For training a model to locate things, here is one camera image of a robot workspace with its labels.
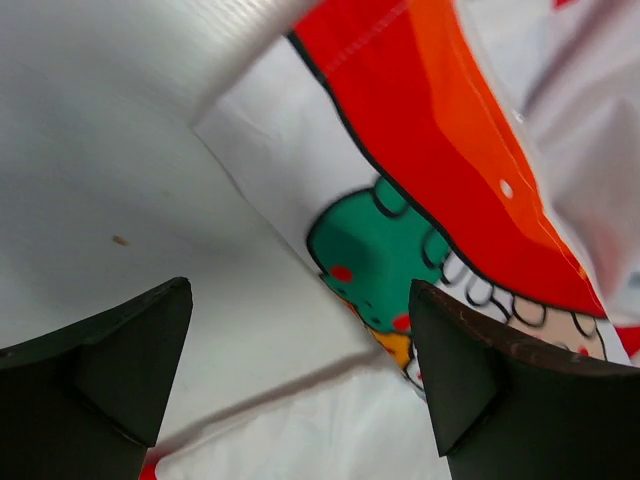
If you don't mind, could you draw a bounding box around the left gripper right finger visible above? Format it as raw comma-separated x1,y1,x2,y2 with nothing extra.
409,280,639,480

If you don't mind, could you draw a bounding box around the white red cartoon jacket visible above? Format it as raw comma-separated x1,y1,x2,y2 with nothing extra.
142,1,639,479

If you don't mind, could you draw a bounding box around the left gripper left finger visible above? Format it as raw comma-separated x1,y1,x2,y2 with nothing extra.
1,277,193,479

